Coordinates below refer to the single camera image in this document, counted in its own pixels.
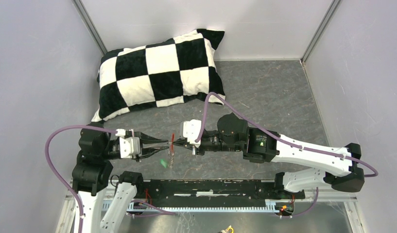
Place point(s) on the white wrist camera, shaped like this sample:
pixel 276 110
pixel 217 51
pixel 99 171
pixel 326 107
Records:
pixel 190 130
pixel 124 148

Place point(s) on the aluminium corner post left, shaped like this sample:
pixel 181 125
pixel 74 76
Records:
pixel 80 7

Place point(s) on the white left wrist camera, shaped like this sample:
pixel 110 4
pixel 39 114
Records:
pixel 124 148

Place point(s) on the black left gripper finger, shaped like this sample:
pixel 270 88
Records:
pixel 146 139
pixel 148 152

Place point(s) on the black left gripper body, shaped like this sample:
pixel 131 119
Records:
pixel 138 156

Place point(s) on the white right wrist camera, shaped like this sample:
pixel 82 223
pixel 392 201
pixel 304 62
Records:
pixel 190 130

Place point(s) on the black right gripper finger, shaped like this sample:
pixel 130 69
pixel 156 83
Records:
pixel 184 144
pixel 180 141

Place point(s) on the grey slotted cable duct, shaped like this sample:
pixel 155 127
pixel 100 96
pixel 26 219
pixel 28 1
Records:
pixel 270 207

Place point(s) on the black white checkered pillow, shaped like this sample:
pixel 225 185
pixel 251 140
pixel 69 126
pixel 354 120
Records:
pixel 175 71

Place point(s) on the aluminium corner post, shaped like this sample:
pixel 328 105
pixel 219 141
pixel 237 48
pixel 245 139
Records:
pixel 80 7
pixel 320 30

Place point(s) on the yellow carabiner with keys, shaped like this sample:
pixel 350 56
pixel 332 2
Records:
pixel 229 229

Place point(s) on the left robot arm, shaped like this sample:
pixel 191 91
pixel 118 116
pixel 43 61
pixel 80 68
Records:
pixel 92 172

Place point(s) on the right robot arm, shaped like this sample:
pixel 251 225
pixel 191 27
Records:
pixel 327 167

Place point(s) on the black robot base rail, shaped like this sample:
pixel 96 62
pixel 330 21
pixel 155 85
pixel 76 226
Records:
pixel 206 193

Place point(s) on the aluminium corner post right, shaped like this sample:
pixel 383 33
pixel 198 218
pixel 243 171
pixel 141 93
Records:
pixel 320 30

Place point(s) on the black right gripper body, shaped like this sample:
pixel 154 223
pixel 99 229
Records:
pixel 208 143

